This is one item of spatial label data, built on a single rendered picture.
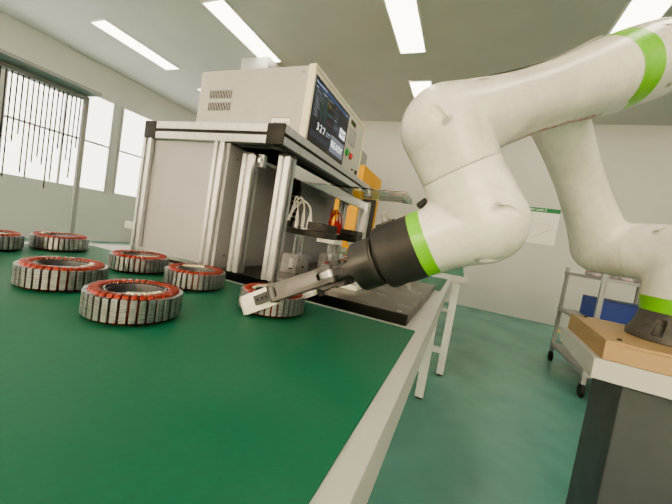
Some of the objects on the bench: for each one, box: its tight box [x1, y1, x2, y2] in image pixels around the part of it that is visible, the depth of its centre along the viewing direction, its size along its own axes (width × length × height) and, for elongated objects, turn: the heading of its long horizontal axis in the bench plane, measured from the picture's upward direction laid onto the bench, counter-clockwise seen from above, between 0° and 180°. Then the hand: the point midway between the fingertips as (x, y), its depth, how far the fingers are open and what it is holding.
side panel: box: [130, 138, 227, 266], centre depth 80 cm, size 28×3×32 cm
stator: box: [79, 278, 183, 326], centre depth 41 cm, size 11×11×4 cm
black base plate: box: [221, 263, 435, 326], centre depth 97 cm, size 47×64×2 cm
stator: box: [238, 282, 306, 318], centre depth 54 cm, size 11×11×4 cm
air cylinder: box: [280, 252, 310, 274], centre depth 90 cm, size 5×8×6 cm
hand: (274, 298), depth 54 cm, fingers closed on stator, 11 cm apart
